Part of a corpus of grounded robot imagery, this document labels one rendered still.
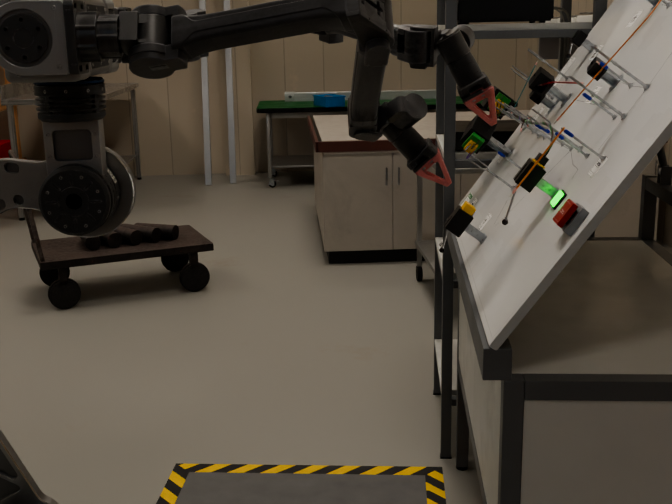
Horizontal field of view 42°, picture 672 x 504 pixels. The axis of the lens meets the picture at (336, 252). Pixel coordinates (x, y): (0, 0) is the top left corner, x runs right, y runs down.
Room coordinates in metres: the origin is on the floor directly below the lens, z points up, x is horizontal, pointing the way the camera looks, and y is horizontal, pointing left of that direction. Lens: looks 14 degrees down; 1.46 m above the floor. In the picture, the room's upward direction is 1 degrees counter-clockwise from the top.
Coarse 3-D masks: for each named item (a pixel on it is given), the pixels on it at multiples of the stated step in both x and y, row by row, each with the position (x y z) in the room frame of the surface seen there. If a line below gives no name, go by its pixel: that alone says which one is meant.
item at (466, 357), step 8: (464, 312) 2.49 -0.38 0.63; (464, 320) 2.49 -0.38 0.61; (464, 328) 2.48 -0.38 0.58; (464, 336) 2.48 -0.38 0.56; (464, 344) 2.47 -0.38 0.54; (472, 344) 2.22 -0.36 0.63; (464, 352) 2.47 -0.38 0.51; (472, 352) 2.22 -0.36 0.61; (464, 360) 2.46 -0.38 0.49; (472, 360) 2.21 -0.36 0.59; (464, 368) 2.46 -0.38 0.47; (472, 368) 2.21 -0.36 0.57; (464, 376) 2.45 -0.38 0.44; (472, 376) 2.20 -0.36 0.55; (464, 384) 2.45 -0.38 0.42; (472, 384) 2.20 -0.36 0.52; (472, 392) 2.19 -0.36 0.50; (472, 400) 2.19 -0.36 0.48; (472, 408) 2.18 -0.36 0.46; (472, 416) 2.18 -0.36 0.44; (472, 424) 2.17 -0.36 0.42
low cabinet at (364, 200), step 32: (320, 128) 6.09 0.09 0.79; (416, 128) 5.98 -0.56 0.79; (320, 160) 5.71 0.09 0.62; (352, 160) 5.38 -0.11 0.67; (384, 160) 5.39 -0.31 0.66; (320, 192) 5.84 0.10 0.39; (352, 192) 5.38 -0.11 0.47; (384, 192) 5.39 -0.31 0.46; (416, 192) 5.40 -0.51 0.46; (640, 192) 5.48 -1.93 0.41; (320, 224) 5.97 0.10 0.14; (352, 224) 5.38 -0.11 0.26; (384, 224) 5.39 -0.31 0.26; (416, 224) 5.40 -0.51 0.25; (608, 224) 5.47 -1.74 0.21; (352, 256) 5.43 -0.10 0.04; (384, 256) 5.45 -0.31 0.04; (416, 256) 5.46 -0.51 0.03
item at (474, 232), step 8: (456, 208) 2.18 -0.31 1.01; (456, 216) 2.14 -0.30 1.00; (464, 216) 2.14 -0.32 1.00; (472, 216) 2.15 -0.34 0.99; (448, 224) 2.14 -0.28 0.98; (456, 224) 2.14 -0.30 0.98; (464, 224) 2.14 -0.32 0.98; (456, 232) 2.14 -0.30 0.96; (472, 232) 2.15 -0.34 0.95; (480, 232) 2.15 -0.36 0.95; (480, 240) 2.15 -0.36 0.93; (440, 248) 2.16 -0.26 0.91
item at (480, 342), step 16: (448, 240) 2.64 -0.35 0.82; (464, 272) 2.10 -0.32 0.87; (464, 288) 2.01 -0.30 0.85; (464, 304) 2.01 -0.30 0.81; (480, 320) 1.73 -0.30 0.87; (480, 336) 1.63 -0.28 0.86; (480, 352) 1.61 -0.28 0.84; (496, 352) 1.56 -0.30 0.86; (480, 368) 1.61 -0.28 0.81; (496, 368) 1.56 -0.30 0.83
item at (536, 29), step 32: (448, 0) 2.79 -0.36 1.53; (480, 32) 2.79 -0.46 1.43; (512, 32) 2.78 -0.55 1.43; (544, 32) 2.77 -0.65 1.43; (448, 96) 2.79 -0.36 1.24; (448, 128) 2.79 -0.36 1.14; (448, 160) 2.79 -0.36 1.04; (480, 160) 2.79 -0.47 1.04; (448, 192) 2.79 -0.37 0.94; (448, 256) 2.79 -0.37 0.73; (448, 288) 2.79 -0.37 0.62; (448, 320) 2.79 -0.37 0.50; (448, 352) 2.79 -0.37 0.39; (448, 384) 2.79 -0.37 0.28; (448, 416) 2.79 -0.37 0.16; (448, 448) 2.79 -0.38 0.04
